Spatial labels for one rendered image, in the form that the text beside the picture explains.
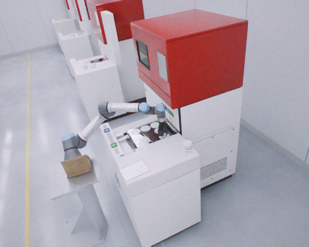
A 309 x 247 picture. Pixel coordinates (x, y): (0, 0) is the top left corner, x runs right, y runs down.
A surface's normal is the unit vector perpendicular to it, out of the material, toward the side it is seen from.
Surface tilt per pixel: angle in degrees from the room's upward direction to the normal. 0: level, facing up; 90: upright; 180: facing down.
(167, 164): 0
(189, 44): 90
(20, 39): 90
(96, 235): 0
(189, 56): 90
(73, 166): 90
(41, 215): 0
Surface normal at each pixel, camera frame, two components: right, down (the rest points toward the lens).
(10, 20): 0.41, 0.46
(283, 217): -0.11, -0.83
